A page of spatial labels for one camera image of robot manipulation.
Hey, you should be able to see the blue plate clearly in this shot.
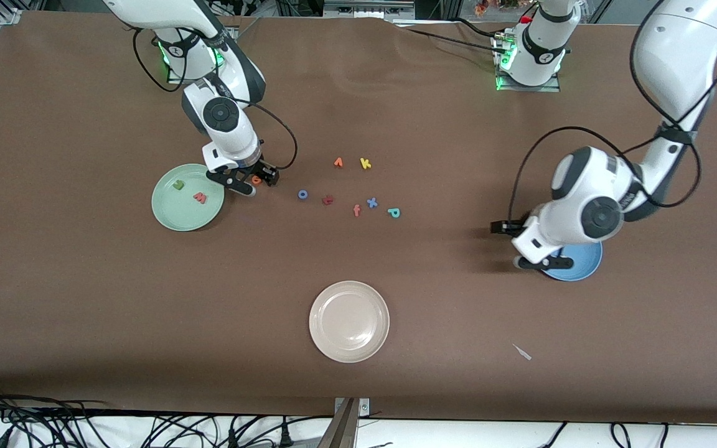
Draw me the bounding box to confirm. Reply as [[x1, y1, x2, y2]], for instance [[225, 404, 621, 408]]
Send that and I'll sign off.
[[545, 241, 603, 282]]

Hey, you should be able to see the green plate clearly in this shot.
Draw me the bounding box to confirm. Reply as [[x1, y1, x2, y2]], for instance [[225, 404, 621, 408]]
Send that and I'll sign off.
[[151, 163, 225, 232]]

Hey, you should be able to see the beige plate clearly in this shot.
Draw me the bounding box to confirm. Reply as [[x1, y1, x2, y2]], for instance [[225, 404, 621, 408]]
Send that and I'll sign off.
[[309, 281, 390, 363]]

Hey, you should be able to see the brown table cover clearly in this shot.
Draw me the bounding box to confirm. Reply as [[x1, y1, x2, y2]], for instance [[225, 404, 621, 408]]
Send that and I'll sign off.
[[0, 9, 717, 425]]

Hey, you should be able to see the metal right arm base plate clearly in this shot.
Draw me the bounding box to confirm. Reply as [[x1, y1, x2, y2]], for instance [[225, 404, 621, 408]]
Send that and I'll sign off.
[[167, 62, 211, 85]]

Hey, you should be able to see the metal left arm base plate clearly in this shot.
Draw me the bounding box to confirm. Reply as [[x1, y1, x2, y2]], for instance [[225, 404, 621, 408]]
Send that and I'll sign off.
[[495, 34, 561, 93]]

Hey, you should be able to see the grey metal frame box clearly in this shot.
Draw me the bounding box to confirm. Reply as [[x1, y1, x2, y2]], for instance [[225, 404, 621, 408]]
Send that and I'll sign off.
[[323, 0, 416, 21]]

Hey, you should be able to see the black base power cable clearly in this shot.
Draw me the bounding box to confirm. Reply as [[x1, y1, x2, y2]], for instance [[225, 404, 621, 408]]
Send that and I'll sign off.
[[455, 17, 510, 38], [405, 27, 504, 53]]

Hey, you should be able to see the grey metal camera post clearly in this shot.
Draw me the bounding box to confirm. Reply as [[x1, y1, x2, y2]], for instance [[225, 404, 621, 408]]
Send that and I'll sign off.
[[318, 397, 370, 448]]

